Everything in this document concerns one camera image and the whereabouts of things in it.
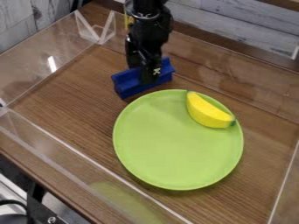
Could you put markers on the clear acrylic triangle bracket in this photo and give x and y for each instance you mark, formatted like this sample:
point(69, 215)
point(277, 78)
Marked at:
point(94, 33)

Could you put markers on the black clamp with cable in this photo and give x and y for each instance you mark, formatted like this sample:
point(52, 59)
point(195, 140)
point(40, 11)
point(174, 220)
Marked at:
point(17, 211)

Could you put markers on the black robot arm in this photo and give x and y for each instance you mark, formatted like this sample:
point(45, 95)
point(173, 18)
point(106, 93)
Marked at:
point(146, 9)

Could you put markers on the green round plate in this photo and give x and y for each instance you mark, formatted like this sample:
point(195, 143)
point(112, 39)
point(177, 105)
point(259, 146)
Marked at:
point(169, 151)

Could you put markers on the blue block object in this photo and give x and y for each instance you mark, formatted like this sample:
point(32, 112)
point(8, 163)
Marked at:
point(126, 81)

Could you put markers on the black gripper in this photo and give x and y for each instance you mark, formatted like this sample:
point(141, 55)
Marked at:
point(145, 38)

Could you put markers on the yellow labelled tin can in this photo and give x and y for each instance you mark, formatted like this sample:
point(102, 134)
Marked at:
point(128, 16)

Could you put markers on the yellow banana slice toy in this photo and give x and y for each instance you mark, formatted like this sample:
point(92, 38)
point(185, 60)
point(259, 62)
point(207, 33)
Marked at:
point(207, 114)

